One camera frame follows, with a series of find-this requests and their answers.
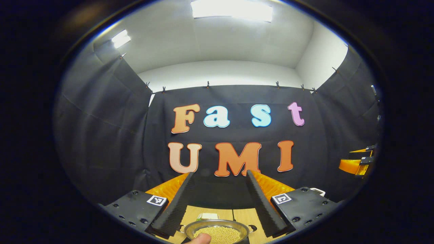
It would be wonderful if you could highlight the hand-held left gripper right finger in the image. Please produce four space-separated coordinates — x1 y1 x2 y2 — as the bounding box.
245 169 346 238

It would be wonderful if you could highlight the large ceiling light panel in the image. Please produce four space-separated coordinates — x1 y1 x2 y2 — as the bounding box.
191 0 273 22

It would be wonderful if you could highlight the steel pot with black handles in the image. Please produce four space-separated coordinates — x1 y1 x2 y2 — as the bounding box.
184 219 258 244

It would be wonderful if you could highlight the large soybeans heap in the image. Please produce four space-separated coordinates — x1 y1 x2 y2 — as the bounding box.
193 226 242 244

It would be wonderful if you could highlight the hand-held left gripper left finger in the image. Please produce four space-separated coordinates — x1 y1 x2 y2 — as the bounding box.
98 171 195 238

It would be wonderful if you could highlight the small ceiling light panel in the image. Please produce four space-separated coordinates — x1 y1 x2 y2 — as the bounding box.
111 29 131 48

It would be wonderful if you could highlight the row of black clips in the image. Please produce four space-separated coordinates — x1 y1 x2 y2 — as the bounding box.
119 53 339 94

